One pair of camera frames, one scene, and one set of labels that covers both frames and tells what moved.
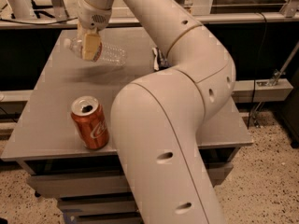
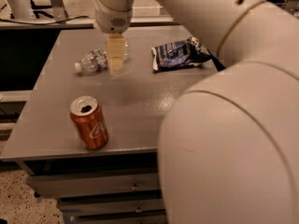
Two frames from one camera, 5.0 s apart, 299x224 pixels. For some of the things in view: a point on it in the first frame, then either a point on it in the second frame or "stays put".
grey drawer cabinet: x=92 y=189 stays put
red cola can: x=91 y=121 stays put
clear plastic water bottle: x=109 y=54 to x=98 y=60
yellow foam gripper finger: x=92 y=43 to x=116 y=48
